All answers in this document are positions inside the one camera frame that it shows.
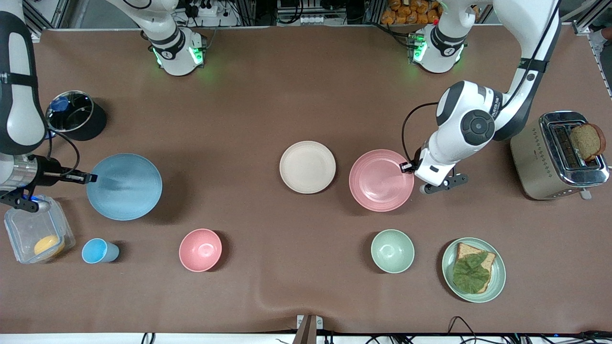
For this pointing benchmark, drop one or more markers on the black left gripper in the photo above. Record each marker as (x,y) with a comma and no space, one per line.
(416,161)

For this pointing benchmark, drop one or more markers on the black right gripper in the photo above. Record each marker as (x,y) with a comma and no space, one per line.
(48,172)

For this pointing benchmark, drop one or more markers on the pink plate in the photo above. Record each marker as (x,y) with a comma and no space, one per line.
(380,181)

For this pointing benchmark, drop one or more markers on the blue plate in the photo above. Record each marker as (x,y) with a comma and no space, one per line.
(125,187)

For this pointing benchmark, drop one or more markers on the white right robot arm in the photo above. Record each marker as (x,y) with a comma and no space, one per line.
(19,95)

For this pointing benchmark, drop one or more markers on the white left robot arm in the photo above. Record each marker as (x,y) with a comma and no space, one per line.
(473,126)

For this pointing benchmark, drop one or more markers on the clear plastic container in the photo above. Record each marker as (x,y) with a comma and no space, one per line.
(28,227)

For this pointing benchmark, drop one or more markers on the yellow round food piece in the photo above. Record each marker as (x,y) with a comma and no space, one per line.
(49,245)

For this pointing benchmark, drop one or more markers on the blue cup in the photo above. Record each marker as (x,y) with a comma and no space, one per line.
(98,251)

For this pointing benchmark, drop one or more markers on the green bowl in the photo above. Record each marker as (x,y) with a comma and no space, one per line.
(392,251)

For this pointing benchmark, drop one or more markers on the beige plate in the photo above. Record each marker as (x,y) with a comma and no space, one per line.
(307,167)

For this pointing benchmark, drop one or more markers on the brown bread slice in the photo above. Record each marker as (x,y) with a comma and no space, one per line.
(478,251)

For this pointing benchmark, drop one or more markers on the green lettuce leaf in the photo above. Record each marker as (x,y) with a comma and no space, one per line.
(471,273)

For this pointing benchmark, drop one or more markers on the brown table cloth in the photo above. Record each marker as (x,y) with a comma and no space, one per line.
(306,95)

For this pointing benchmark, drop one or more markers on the beige chrome toaster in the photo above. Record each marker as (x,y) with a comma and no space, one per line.
(540,162)

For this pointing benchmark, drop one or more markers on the pink bowl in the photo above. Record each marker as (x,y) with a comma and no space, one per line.
(200,250)

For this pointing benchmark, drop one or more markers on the green plate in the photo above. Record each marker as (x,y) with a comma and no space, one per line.
(497,279)

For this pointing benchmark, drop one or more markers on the brown toast slice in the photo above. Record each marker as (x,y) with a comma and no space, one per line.
(587,141)

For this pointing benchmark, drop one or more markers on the white power strip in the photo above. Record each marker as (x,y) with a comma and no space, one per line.
(205,9)

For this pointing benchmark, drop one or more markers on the aluminium frame profile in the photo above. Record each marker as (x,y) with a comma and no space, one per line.
(585,19)
(48,16)

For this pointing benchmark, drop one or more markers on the grey metal bracket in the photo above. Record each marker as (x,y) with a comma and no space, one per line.
(307,329)

